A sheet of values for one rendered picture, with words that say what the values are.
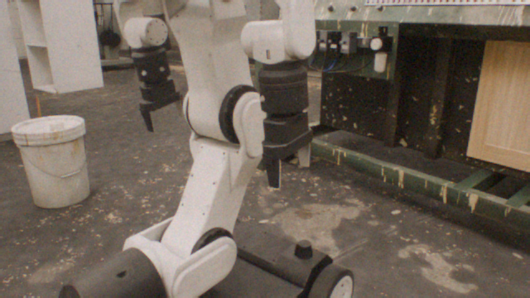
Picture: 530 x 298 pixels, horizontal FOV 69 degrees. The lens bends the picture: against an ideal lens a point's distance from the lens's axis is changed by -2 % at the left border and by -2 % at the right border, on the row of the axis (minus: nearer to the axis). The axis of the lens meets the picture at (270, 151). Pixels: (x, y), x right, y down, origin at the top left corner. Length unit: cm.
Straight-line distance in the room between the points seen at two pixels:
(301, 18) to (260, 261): 70
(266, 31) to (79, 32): 445
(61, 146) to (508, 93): 187
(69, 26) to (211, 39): 422
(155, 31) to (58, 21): 396
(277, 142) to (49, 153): 137
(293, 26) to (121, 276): 58
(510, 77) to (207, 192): 129
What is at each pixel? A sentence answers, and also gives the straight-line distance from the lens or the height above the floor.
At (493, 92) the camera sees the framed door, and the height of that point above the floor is 54.
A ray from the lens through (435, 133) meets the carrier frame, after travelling 190.
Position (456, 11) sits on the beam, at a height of 85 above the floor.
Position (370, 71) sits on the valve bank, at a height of 60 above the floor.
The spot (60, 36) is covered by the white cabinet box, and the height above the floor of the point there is 61.
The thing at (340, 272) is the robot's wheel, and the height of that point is 20.
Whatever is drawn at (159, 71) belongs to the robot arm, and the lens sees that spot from 106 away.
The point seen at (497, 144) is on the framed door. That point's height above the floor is 33.
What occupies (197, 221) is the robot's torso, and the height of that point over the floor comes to 37.
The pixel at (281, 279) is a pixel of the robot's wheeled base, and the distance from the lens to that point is 109.
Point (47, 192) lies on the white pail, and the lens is 200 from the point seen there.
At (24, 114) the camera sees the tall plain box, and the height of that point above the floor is 17.
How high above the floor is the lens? 84
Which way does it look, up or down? 20 degrees down
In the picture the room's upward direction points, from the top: straight up
